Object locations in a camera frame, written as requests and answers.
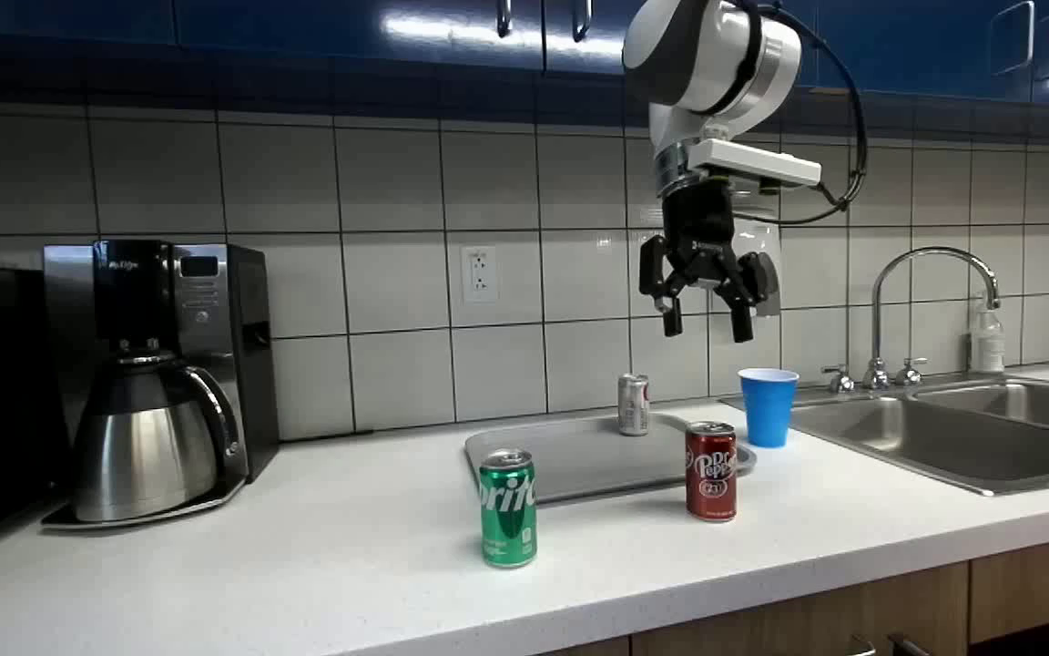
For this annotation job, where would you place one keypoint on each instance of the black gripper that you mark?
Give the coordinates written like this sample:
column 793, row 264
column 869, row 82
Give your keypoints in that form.
column 701, row 220

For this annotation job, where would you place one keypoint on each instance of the red Dr Pepper can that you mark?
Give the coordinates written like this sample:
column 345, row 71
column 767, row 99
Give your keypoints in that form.
column 713, row 474

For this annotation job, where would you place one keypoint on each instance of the green Sprite can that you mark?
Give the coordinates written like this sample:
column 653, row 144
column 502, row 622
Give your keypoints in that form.
column 508, row 510

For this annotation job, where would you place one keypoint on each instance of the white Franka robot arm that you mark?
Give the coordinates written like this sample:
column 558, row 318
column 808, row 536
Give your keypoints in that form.
column 719, row 55

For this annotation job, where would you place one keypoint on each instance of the grey plastic tray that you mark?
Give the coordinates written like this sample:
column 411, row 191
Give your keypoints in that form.
column 585, row 456

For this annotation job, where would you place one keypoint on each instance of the blue plastic cup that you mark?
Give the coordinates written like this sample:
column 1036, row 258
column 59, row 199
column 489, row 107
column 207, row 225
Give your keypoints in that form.
column 769, row 406

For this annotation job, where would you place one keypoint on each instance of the silver soda can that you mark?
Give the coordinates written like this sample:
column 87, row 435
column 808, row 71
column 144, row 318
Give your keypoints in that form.
column 637, row 406

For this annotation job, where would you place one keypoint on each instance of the chrome sink faucet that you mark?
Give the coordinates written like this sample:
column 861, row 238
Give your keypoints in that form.
column 929, row 252

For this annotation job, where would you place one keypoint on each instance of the clear dish soap bottle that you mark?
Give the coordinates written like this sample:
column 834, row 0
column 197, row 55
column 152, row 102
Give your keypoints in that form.
column 987, row 348

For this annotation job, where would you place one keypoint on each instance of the stainless steel sink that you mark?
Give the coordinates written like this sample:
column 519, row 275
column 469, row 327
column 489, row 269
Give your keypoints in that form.
column 965, row 438

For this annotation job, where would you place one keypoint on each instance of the wooden base cabinets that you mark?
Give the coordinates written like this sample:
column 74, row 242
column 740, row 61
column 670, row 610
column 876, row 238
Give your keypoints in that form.
column 866, row 606

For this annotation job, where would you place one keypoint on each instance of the black coffee maker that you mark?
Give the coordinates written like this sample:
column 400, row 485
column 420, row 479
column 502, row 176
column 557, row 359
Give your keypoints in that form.
column 218, row 331

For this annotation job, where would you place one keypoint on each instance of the steel coffee carafe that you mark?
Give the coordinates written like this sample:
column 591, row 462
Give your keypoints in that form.
column 149, row 444

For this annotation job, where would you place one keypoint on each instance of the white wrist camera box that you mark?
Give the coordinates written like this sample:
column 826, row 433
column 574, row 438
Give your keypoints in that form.
column 757, row 161

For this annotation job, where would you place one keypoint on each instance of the white wall outlet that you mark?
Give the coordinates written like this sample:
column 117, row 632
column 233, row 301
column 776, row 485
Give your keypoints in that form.
column 480, row 275

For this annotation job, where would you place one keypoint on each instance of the blue glossy wall cabinets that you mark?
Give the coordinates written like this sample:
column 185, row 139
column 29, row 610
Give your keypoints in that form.
column 245, row 39

